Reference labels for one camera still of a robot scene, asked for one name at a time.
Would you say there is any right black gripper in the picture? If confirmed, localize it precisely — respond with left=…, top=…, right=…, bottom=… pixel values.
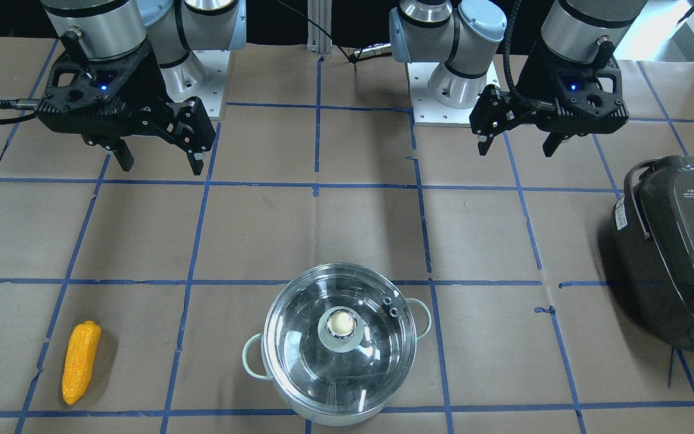
left=36, top=42, right=216, bottom=175

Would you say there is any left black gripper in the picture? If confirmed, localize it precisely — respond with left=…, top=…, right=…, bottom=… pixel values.
left=470, top=39, right=629, bottom=157

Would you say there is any yellow plastic corn cob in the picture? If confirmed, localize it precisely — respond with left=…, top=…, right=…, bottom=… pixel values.
left=61, top=319, right=102, bottom=406

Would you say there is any glass pot lid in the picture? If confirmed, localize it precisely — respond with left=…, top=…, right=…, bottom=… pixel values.
left=261, top=263, right=418, bottom=418

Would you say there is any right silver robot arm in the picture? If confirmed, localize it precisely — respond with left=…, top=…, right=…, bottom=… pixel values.
left=35, top=1, right=247, bottom=175

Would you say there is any pale green steel pot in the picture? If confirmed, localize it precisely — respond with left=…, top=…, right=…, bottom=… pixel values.
left=242, top=263, right=432, bottom=427

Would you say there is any dark grey rice cooker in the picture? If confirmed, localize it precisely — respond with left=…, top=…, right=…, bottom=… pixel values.
left=611, top=156, right=694, bottom=351

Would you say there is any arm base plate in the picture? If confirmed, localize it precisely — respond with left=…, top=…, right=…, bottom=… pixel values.
left=161, top=50, right=232, bottom=121
left=405, top=61, right=499, bottom=127

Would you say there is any aluminium frame post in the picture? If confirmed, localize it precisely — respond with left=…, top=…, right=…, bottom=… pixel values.
left=307, top=0, right=333, bottom=57

